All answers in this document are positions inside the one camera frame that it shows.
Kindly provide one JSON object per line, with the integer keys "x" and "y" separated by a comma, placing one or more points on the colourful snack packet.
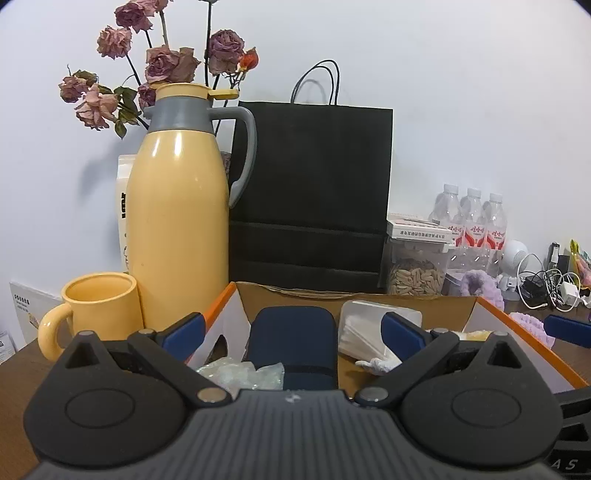
{"x": 581, "y": 263}

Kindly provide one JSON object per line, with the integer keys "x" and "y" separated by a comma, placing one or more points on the white charger plug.
{"x": 570, "y": 293}

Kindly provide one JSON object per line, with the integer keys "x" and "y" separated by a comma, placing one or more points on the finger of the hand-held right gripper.
{"x": 570, "y": 331}

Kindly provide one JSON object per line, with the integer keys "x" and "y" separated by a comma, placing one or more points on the clear seed storage container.
{"x": 415, "y": 272}

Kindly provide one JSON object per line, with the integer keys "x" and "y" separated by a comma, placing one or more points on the yellow mug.
{"x": 101, "y": 314}

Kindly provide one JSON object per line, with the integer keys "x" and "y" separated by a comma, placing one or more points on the white wall panel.
{"x": 27, "y": 314}

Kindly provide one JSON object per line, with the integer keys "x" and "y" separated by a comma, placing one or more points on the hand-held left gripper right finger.
{"x": 401, "y": 334}

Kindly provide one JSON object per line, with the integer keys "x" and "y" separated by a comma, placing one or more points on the red cardboard box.
{"x": 295, "y": 297}

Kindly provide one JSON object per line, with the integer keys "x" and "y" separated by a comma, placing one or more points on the small black device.
{"x": 559, "y": 258}

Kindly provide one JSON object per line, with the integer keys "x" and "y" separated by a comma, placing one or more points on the white translucent plastic pack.
{"x": 369, "y": 318}

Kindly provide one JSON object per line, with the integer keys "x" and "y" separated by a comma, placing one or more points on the purple fluffy headband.
{"x": 489, "y": 286}

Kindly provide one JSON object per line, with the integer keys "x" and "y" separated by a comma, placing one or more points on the navy blue pouch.
{"x": 291, "y": 337}

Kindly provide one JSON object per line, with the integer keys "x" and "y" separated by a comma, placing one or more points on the dried pink rose bouquet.
{"x": 166, "y": 62}

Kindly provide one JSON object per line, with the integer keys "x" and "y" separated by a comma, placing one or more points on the black paper bag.
{"x": 314, "y": 184}

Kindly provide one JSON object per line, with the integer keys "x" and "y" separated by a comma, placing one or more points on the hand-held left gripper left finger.
{"x": 187, "y": 334}

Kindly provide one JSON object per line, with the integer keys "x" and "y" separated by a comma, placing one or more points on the white round camera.
{"x": 512, "y": 256}

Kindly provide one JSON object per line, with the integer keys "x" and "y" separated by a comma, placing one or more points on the yellow thermos jug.
{"x": 180, "y": 221}

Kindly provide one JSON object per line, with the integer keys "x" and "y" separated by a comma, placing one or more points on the purple fluffy cloth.
{"x": 531, "y": 325}

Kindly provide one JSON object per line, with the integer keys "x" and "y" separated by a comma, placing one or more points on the clear plastic bag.
{"x": 240, "y": 376}

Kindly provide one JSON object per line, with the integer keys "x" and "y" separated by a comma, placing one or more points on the white milk carton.
{"x": 123, "y": 207}

